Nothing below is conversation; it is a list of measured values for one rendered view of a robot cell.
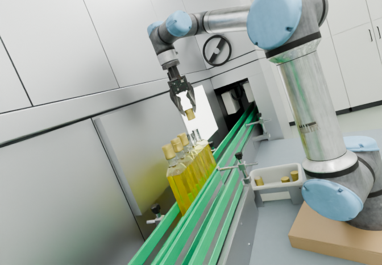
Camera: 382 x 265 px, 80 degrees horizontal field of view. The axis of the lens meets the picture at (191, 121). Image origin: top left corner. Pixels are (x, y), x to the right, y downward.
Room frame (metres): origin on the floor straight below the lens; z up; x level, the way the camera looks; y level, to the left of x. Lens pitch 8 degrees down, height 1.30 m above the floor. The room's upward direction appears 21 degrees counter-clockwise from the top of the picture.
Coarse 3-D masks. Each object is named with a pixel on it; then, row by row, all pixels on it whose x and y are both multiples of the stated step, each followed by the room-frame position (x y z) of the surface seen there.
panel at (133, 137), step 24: (168, 96) 1.07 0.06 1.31; (96, 120) 0.70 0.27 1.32; (120, 120) 0.76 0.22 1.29; (144, 120) 0.87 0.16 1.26; (168, 120) 1.01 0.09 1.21; (120, 144) 0.72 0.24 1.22; (144, 144) 0.82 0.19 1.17; (120, 168) 0.70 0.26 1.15; (144, 168) 0.78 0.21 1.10; (144, 192) 0.74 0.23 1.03
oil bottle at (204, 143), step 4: (200, 140) 0.92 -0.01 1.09; (204, 140) 0.92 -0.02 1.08; (204, 144) 0.90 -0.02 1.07; (208, 144) 0.93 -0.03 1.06; (204, 148) 0.90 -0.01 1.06; (208, 148) 0.92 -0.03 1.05; (208, 152) 0.91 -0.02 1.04; (208, 156) 0.90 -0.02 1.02; (212, 156) 0.93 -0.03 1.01; (212, 160) 0.91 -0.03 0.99; (212, 164) 0.90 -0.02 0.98; (216, 164) 0.94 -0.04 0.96; (212, 168) 0.90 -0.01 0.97
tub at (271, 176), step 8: (264, 168) 1.00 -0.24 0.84; (272, 168) 0.98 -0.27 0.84; (280, 168) 0.97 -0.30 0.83; (288, 168) 0.95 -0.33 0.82; (296, 168) 0.93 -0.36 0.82; (264, 176) 1.00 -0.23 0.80; (272, 176) 0.98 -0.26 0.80; (280, 176) 0.97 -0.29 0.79; (288, 176) 0.95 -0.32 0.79; (264, 184) 0.99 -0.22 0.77; (272, 184) 0.84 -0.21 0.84; (280, 184) 0.82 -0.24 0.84; (288, 184) 0.80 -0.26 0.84; (296, 184) 0.80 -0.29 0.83
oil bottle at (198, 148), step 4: (196, 144) 0.87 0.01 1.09; (200, 144) 0.88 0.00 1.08; (192, 148) 0.86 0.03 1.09; (196, 148) 0.85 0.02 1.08; (200, 148) 0.86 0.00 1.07; (200, 152) 0.85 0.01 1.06; (204, 152) 0.88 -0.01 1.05; (200, 156) 0.84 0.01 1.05; (204, 156) 0.87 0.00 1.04; (204, 160) 0.86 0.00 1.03; (208, 160) 0.88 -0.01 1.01; (204, 164) 0.85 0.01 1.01; (208, 164) 0.87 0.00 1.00; (204, 168) 0.84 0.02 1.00; (208, 168) 0.86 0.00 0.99; (208, 172) 0.85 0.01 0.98; (208, 176) 0.84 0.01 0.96
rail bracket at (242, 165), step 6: (240, 156) 0.83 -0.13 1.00; (240, 162) 0.84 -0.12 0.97; (216, 168) 0.88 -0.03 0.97; (222, 168) 0.88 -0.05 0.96; (228, 168) 0.87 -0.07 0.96; (234, 168) 0.85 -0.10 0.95; (240, 168) 0.84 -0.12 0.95; (246, 168) 0.83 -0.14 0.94; (246, 174) 0.84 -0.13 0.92; (246, 180) 0.83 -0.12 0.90
